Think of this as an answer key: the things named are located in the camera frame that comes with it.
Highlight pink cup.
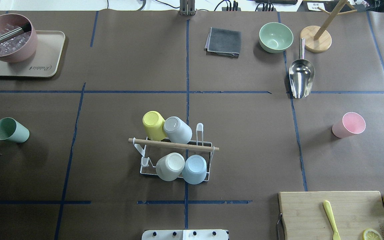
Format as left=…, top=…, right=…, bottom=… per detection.
left=332, top=112, right=366, bottom=138

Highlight mint green cup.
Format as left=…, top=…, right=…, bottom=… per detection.
left=0, top=117, right=30, bottom=143

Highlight grey cup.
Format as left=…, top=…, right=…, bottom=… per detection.
left=163, top=116, right=192, bottom=144

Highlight yellow cup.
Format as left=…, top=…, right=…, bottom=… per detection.
left=142, top=111, right=167, bottom=141

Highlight light blue cup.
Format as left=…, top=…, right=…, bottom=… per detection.
left=182, top=155, right=207, bottom=184

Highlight cream white cup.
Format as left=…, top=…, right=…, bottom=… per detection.
left=156, top=152, right=185, bottom=181

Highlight grey folded cloth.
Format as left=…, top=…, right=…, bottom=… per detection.
left=204, top=27, right=241, bottom=57

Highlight mint green bowl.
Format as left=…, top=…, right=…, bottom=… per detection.
left=259, top=22, right=294, bottom=53

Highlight metal scoop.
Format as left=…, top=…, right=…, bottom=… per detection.
left=289, top=38, right=315, bottom=99

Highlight wooden cutting board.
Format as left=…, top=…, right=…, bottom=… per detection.
left=278, top=191, right=384, bottom=240

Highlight wooden mug tree stand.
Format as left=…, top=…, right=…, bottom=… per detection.
left=300, top=0, right=357, bottom=53

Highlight beige plastic tray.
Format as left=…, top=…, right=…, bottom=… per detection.
left=0, top=31, right=66, bottom=78

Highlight yellow plastic knife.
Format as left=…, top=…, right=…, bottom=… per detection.
left=323, top=200, right=340, bottom=240

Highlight pink ribbed bowl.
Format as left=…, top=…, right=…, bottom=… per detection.
left=0, top=14, right=38, bottom=63

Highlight metal tongs in bowl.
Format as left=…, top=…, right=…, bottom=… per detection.
left=0, top=23, right=32, bottom=43

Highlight lemon slice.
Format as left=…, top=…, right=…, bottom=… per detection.
left=362, top=228, right=383, bottom=240

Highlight white wire cup holder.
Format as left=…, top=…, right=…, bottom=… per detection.
left=128, top=123, right=220, bottom=182

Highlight aluminium frame post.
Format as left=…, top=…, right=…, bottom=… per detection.
left=179, top=0, right=196, bottom=16

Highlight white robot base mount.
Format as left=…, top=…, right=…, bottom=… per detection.
left=141, top=229, right=230, bottom=240

